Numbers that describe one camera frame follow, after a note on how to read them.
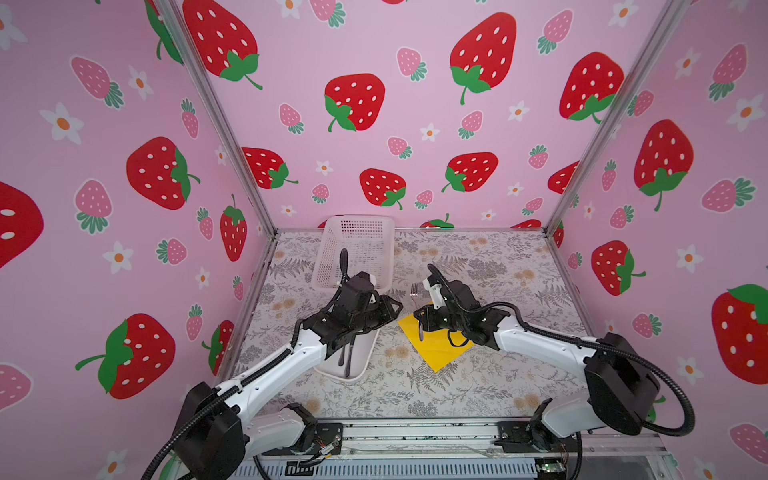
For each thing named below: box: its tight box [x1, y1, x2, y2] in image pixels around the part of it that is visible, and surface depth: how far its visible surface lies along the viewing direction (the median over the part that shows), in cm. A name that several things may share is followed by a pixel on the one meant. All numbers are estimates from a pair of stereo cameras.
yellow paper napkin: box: [398, 314, 475, 373], surface depth 90 cm
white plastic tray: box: [313, 328, 380, 382], surface depth 88 cm
